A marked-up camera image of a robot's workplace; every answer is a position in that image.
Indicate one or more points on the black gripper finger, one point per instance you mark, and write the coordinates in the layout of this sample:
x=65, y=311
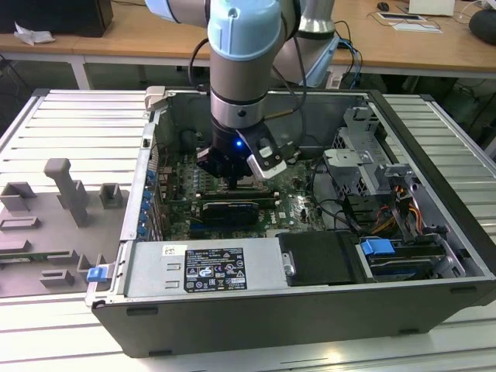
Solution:
x=233, y=183

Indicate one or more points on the thin metal locking lever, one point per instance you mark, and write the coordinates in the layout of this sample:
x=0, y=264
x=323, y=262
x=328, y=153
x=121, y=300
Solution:
x=255, y=188

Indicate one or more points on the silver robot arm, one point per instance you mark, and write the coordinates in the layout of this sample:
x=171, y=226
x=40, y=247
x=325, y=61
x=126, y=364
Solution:
x=240, y=77

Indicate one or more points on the black RAM stick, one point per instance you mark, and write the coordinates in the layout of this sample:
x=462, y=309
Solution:
x=255, y=197

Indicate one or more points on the black graphics card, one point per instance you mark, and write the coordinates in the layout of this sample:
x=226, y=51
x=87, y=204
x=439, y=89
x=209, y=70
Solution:
x=232, y=215

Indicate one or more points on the black cylindrical component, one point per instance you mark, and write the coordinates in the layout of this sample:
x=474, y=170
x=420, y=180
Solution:
x=188, y=139

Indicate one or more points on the green motherboard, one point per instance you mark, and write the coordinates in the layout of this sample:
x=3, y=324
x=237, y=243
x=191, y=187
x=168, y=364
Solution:
x=294, y=209

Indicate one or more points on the black plastic shroud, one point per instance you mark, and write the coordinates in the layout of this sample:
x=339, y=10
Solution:
x=317, y=259

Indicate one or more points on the silver drive cage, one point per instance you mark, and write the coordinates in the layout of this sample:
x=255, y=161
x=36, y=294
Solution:
x=348, y=166

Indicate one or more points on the grey power supply unit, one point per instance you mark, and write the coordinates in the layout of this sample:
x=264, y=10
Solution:
x=155, y=271

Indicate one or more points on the black open PC case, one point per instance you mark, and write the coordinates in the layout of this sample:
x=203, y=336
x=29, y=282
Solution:
x=271, y=325

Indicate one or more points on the wooden desk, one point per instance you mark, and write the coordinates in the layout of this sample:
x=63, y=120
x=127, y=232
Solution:
x=116, y=38

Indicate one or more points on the blue disk carrier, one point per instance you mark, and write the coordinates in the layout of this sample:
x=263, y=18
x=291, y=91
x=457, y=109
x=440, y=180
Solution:
x=376, y=247

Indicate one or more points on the blue case latch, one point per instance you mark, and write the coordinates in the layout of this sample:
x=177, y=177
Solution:
x=96, y=274

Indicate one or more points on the black disk drive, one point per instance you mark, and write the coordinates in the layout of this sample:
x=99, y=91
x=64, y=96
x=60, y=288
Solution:
x=403, y=265

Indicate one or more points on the grey parts rack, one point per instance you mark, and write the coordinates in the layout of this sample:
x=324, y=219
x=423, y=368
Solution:
x=46, y=232

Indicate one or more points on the black computer mouse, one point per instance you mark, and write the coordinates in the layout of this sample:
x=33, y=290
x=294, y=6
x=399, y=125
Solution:
x=383, y=6

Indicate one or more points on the black box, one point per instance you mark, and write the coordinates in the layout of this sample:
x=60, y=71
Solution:
x=54, y=17

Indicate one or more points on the white framed tablet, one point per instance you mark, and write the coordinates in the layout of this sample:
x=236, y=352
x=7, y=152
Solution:
x=401, y=16

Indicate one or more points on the crumpled white paper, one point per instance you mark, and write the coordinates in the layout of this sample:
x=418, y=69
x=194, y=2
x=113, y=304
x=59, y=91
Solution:
x=33, y=35

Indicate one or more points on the white paper sheet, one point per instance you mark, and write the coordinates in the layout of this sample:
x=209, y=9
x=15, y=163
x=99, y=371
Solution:
x=416, y=27

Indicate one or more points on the black round speaker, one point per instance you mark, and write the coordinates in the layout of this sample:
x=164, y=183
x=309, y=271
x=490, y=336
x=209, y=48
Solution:
x=484, y=24

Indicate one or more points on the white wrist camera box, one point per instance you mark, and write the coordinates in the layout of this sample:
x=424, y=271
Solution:
x=271, y=166

